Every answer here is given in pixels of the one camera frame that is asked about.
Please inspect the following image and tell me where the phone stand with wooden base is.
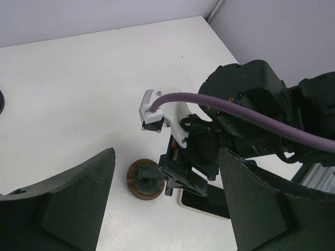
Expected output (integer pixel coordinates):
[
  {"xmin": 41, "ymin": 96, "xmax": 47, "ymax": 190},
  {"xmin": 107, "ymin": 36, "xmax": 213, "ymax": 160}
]
[{"xmin": 126, "ymin": 159, "xmax": 165, "ymax": 201}]

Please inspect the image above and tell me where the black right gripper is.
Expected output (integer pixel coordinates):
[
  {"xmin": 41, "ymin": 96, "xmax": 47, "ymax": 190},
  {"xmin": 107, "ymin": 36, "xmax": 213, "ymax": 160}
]
[{"xmin": 159, "ymin": 113, "xmax": 222, "ymax": 197}]

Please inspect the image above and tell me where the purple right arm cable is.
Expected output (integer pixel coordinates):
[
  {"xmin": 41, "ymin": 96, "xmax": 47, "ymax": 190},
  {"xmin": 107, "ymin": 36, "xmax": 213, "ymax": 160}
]
[{"xmin": 149, "ymin": 93, "xmax": 335, "ymax": 153}]

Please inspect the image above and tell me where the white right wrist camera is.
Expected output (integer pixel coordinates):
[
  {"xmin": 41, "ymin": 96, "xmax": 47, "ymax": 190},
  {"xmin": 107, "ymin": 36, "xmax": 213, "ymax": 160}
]
[{"xmin": 139, "ymin": 87, "xmax": 191, "ymax": 149}]

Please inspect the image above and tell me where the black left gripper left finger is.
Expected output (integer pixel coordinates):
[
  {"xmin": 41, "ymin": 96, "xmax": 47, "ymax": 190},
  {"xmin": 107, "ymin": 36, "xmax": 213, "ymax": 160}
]
[{"xmin": 1, "ymin": 148, "xmax": 116, "ymax": 250}]

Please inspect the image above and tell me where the aluminium corner frame post right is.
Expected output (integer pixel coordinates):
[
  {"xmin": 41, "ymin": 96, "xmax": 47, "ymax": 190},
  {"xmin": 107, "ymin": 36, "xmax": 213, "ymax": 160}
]
[{"xmin": 204, "ymin": 0, "xmax": 225, "ymax": 23}]

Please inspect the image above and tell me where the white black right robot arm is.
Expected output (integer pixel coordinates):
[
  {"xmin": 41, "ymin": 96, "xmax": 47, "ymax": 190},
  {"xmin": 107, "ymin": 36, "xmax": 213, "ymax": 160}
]
[{"xmin": 159, "ymin": 60, "xmax": 334, "ymax": 196}]

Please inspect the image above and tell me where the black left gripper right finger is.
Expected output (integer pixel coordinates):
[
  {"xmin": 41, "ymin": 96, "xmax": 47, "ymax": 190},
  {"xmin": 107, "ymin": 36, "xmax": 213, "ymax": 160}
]
[{"xmin": 219, "ymin": 149, "xmax": 334, "ymax": 250}]

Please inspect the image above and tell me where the black clamp phone stand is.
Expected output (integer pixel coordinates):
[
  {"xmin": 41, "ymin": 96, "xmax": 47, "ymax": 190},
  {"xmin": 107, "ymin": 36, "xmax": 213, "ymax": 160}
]
[{"xmin": 0, "ymin": 91, "xmax": 5, "ymax": 114}]

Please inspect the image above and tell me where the aluminium front rail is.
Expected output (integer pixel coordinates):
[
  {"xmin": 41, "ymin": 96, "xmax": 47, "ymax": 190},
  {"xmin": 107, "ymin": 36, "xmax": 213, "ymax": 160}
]
[{"xmin": 291, "ymin": 163, "xmax": 334, "ymax": 194}]

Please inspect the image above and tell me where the phone with cream case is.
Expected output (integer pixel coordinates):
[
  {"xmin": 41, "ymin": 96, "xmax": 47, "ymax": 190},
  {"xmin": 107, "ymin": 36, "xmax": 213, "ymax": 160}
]
[{"xmin": 178, "ymin": 185, "xmax": 230, "ymax": 219}]

